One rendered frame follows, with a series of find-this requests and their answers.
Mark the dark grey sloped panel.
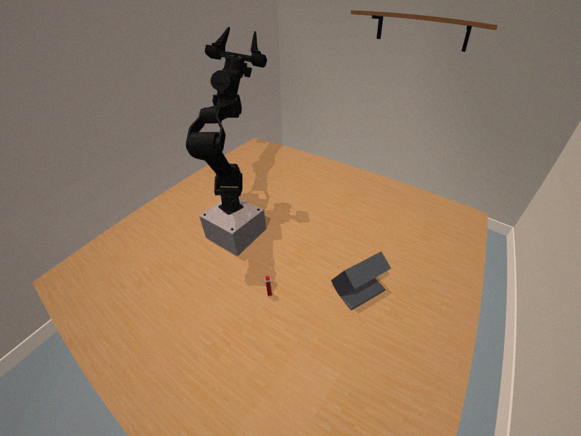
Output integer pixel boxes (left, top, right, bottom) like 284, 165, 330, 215
331, 251, 391, 310

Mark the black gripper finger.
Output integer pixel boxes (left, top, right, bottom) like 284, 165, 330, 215
251, 31, 261, 54
212, 27, 230, 52

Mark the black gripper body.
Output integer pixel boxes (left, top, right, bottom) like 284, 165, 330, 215
204, 45, 267, 79

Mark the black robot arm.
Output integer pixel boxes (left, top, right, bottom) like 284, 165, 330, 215
185, 70, 243, 215

